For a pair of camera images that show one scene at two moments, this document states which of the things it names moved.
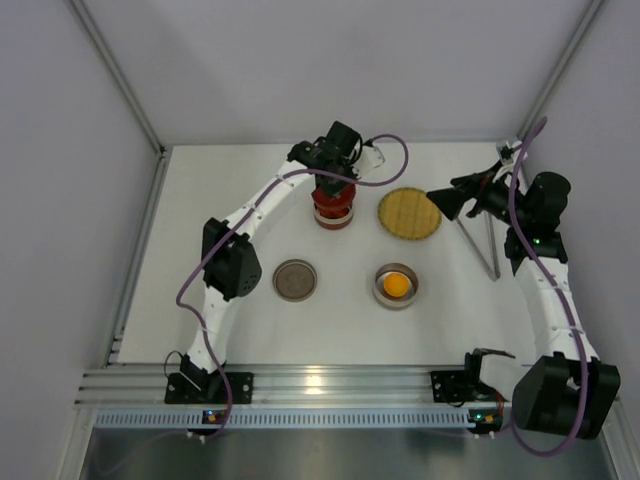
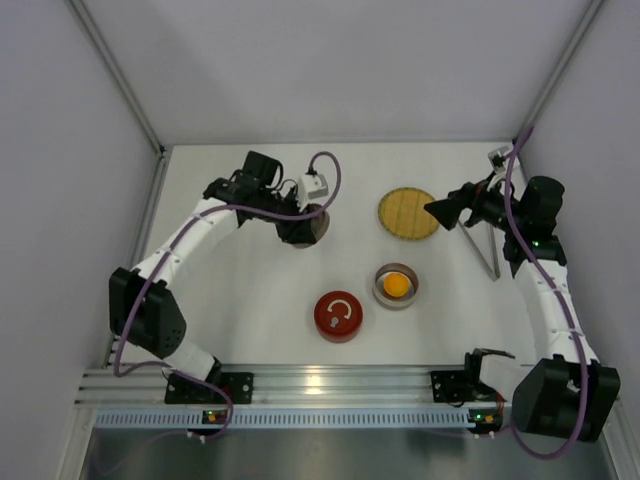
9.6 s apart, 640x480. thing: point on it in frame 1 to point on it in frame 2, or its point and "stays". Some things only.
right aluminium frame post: (561, 67) stays
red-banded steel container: (332, 223) to (338, 338)
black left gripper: (333, 182) to (298, 230)
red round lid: (337, 207) to (338, 316)
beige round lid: (294, 280) to (320, 226)
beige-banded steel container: (379, 290) stays
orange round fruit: (396, 284) stays
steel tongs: (494, 271) stays
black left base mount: (194, 388) stays
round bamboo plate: (409, 214) stays
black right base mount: (457, 387) stays
